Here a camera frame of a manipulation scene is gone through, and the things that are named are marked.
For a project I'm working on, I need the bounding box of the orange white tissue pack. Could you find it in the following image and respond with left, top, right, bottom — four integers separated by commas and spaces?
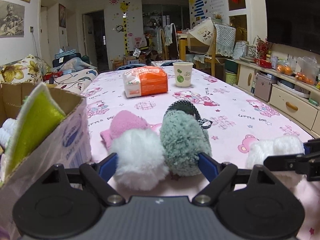
123, 66, 168, 98

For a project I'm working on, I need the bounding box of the giraffe height wall sticker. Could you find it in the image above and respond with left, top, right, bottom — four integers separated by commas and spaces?
109, 0, 138, 56

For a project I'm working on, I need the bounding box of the pencil portrait picture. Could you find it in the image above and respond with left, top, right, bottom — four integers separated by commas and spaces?
0, 0, 25, 37

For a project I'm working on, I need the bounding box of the pink fluffy sock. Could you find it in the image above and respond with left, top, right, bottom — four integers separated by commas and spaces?
100, 110, 155, 151

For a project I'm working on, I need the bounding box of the black television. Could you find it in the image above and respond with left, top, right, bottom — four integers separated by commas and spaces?
265, 0, 320, 54

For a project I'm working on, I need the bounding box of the wooden dining chair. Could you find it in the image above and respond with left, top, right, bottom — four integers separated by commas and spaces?
187, 19, 236, 76

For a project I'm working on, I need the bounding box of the bag of oranges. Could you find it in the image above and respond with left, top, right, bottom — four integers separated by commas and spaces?
295, 56, 319, 86

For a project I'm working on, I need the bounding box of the green waste bin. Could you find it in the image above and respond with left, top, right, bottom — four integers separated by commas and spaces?
225, 70, 238, 86

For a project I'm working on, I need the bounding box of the cream tote bag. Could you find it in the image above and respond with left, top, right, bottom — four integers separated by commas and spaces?
188, 18, 214, 46

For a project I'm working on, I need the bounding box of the white paper cup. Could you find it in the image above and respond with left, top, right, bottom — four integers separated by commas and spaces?
173, 62, 193, 88

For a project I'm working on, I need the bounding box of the cardboard box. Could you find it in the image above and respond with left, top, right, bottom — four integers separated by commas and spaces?
1, 82, 92, 239

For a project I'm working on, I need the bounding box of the white fluffy sock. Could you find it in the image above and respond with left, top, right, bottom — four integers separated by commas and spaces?
245, 135, 305, 189

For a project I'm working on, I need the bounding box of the lime green sponge cloth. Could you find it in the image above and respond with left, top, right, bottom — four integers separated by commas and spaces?
1, 83, 66, 181

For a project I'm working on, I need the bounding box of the teal fluffy plush toy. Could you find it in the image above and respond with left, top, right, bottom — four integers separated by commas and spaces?
159, 100, 212, 177

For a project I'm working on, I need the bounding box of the floral sofa cushion far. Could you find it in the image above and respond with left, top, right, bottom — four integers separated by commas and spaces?
1, 54, 51, 83

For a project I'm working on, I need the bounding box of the white fluffy pompom toy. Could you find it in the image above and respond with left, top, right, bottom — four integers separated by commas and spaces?
111, 128, 169, 191

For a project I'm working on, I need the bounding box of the pink cartoon tablecloth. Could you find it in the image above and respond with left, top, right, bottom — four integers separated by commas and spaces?
80, 63, 318, 239

